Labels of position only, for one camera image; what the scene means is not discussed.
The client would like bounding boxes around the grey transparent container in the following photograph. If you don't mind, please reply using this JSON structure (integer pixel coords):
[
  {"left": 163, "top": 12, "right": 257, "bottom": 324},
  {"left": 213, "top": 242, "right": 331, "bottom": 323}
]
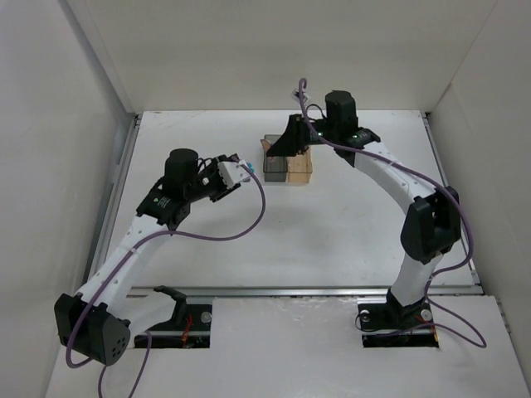
[{"left": 262, "top": 134, "right": 287, "bottom": 183}]

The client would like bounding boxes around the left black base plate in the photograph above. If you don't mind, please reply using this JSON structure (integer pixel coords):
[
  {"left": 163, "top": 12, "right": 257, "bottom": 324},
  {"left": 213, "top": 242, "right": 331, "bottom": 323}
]
[{"left": 149, "top": 303, "right": 212, "bottom": 349}]

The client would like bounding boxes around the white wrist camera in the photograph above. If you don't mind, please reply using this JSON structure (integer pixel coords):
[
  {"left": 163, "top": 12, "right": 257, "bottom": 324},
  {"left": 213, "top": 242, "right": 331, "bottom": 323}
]
[
  {"left": 217, "top": 160, "right": 251, "bottom": 188},
  {"left": 290, "top": 89, "right": 310, "bottom": 105}
]

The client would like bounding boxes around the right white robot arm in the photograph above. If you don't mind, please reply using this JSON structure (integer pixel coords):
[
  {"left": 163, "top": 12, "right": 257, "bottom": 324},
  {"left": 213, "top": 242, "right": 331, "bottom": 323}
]
[{"left": 266, "top": 89, "right": 461, "bottom": 332}]

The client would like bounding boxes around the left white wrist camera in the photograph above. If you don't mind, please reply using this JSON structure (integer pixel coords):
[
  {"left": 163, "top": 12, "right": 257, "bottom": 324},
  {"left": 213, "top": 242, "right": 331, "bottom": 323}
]
[{"left": 217, "top": 160, "right": 251, "bottom": 188}]

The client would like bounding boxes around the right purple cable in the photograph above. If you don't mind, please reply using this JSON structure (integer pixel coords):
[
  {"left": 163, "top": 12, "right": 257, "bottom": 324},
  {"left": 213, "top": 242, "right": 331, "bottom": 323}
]
[{"left": 297, "top": 78, "right": 487, "bottom": 353}]

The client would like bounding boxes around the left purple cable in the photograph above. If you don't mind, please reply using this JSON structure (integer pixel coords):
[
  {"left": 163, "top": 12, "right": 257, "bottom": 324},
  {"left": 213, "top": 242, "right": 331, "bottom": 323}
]
[{"left": 66, "top": 155, "right": 267, "bottom": 396}]

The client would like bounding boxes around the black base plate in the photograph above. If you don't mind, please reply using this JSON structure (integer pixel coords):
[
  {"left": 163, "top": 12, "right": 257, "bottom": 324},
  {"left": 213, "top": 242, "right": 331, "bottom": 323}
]
[
  {"left": 149, "top": 303, "right": 212, "bottom": 349},
  {"left": 357, "top": 303, "right": 439, "bottom": 348}
]

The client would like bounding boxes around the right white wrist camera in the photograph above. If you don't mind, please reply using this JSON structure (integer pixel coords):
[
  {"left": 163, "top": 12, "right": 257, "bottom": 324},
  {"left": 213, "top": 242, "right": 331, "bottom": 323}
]
[{"left": 290, "top": 89, "right": 310, "bottom": 105}]

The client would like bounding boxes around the orange transparent container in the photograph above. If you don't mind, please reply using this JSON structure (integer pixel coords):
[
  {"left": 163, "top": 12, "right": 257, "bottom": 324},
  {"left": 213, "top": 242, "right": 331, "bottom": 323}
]
[{"left": 286, "top": 148, "right": 313, "bottom": 185}]

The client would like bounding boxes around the aluminium rail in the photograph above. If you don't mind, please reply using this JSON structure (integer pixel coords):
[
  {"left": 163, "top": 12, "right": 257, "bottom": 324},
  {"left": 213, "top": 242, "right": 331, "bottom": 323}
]
[{"left": 80, "top": 110, "right": 486, "bottom": 299}]

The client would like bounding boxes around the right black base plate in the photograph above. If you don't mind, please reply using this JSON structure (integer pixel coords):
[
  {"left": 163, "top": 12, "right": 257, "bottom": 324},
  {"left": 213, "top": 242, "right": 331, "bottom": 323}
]
[{"left": 357, "top": 303, "right": 439, "bottom": 348}]

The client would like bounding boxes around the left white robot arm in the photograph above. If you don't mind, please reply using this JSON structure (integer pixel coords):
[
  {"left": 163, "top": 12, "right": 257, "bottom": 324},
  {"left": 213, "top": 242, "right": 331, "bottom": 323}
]
[{"left": 54, "top": 148, "right": 250, "bottom": 366}]

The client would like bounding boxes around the purple cable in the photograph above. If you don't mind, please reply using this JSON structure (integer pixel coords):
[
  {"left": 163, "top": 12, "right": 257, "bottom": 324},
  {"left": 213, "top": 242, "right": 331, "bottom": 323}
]
[
  {"left": 66, "top": 155, "right": 267, "bottom": 396},
  {"left": 297, "top": 78, "right": 487, "bottom": 353}
]

